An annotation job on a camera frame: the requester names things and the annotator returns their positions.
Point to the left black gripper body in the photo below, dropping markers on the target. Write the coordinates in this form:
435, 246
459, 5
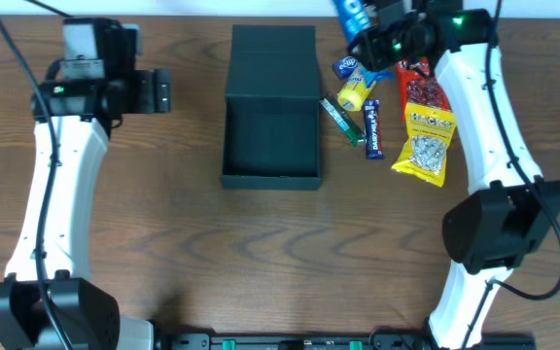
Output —
161, 90

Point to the purple Dairy Milk bar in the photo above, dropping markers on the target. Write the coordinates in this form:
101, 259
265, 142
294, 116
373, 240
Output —
374, 148

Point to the blue Eclipse mint pack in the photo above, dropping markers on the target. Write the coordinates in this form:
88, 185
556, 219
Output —
344, 67

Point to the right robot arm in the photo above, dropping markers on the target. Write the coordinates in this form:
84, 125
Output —
510, 207

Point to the yellow Mentos candy roll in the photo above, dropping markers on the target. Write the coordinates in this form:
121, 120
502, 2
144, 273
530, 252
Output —
355, 91

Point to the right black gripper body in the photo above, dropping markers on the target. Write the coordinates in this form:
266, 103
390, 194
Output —
374, 13

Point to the blue Oreo cookie pack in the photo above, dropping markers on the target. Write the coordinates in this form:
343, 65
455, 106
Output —
353, 17

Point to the red dried fruit bag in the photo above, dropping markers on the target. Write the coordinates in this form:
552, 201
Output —
419, 86

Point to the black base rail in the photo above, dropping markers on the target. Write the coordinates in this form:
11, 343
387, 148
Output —
378, 341

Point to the green gum pack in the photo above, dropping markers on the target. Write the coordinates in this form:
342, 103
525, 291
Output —
349, 128

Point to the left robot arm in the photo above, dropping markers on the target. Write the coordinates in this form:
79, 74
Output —
47, 298

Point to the black cardboard box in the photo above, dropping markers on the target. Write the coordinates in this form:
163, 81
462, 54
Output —
273, 91

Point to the yellow Hacks candy bag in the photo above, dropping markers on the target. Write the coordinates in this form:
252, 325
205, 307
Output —
429, 133

